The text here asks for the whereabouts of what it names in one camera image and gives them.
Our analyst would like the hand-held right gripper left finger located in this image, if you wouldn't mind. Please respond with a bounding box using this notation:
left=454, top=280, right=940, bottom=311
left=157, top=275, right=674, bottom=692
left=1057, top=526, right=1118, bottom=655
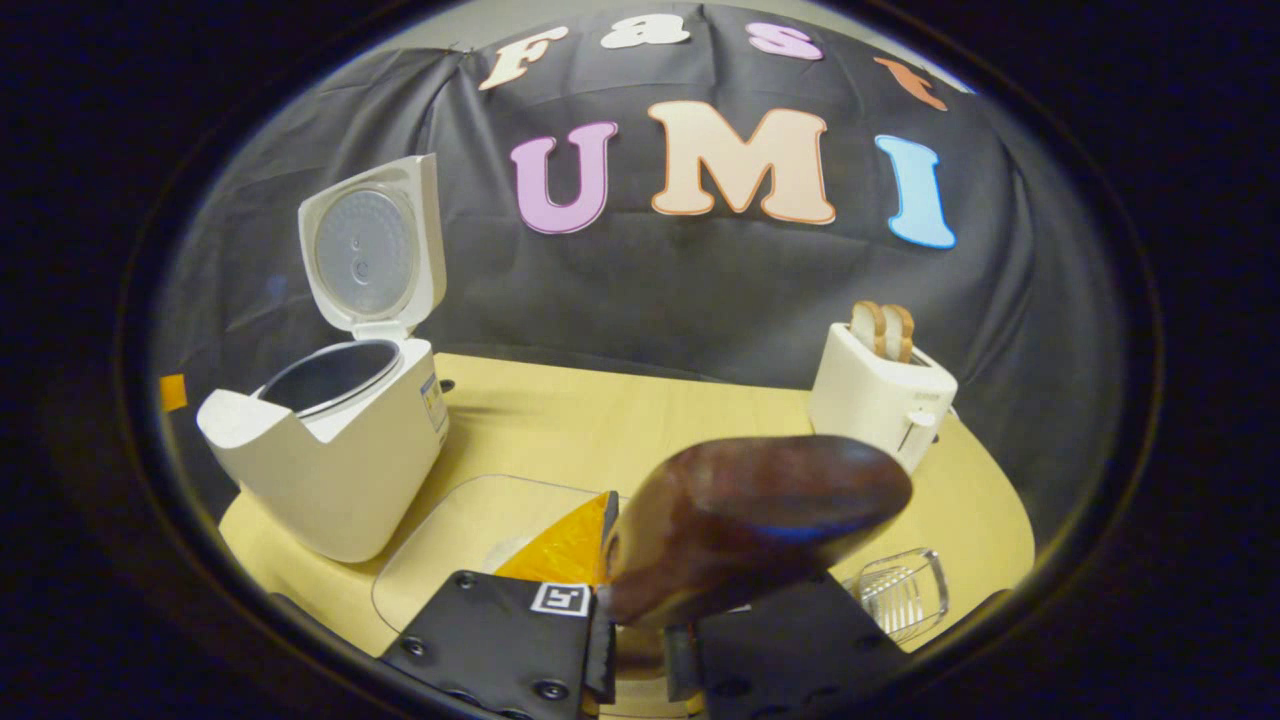
left=380, top=490, right=621, bottom=720

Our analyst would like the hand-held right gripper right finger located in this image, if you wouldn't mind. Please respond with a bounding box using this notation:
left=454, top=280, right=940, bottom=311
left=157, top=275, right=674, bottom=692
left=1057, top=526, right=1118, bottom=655
left=665, top=570, right=911, bottom=720

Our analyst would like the brown wooden spoon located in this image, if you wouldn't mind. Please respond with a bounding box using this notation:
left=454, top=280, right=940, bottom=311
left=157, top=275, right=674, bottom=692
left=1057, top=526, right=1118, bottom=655
left=600, top=434, right=914, bottom=631

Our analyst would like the white rice cooker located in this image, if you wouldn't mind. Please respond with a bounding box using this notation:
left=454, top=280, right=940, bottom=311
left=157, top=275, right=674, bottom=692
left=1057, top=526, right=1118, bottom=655
left=196, top=152, right=451, bottom=564

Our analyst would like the square clear glass dish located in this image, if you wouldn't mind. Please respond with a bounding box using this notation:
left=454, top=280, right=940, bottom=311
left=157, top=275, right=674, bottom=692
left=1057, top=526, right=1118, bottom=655
left=371, top=473, right=626, bottom=636

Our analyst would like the white toaster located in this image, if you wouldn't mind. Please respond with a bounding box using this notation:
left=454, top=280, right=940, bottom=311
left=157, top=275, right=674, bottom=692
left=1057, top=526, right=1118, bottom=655
left=808, top=322, right=959, bottom=475

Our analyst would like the brown toast slice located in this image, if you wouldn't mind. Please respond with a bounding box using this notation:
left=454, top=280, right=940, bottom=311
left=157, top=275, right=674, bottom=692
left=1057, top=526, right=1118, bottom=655
left=882, top=305, right=916, bottom=364
left=850, top=300, right=889, bottom=358

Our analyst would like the black backdrop cloth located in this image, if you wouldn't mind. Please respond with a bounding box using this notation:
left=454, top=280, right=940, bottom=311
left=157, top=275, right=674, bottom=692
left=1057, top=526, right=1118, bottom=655
left=150, top=5, right=1131, bottom=541

